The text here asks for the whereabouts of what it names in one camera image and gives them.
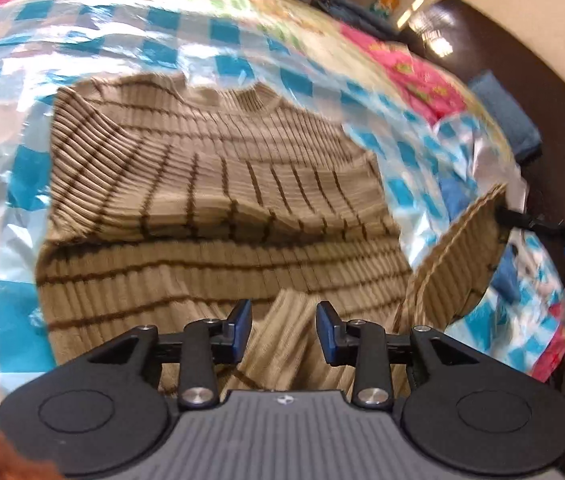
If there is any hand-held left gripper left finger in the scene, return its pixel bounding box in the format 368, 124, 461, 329
85, 299, 253, 408

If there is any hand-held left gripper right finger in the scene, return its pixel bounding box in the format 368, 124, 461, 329
315, 301, 468, 408

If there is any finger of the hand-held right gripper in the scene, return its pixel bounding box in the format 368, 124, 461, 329
495, 205, 563, 235

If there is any beige brown-striped knit sweater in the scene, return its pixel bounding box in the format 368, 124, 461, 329
35, 72, 510, 396

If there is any pile of blue folded clothes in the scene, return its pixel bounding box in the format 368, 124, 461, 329
312, 0, 398, 36

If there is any blue folded cloth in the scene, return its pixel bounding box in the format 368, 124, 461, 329
465, 70, 545, 163

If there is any pink floral blanket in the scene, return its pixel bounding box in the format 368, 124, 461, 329
0, 0, 565, 386

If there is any blue checked plastic sheet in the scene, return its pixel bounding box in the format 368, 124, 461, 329
0, 0, 565, 411

